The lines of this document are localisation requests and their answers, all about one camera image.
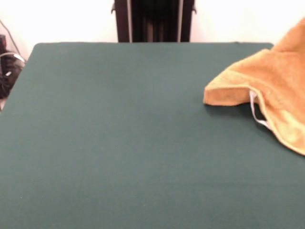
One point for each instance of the dark green table cloth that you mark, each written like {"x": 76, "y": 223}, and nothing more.
{"x": 95, "y": 131}

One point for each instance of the orange terry towel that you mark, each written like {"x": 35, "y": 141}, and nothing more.
{"x": 274, "y": 76}

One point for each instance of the black device with red light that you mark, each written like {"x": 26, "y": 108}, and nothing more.
{"x": 2, "y": 41}

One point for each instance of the black upright stand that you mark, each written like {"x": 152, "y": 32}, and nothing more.
{"x": 155, "y": 21}

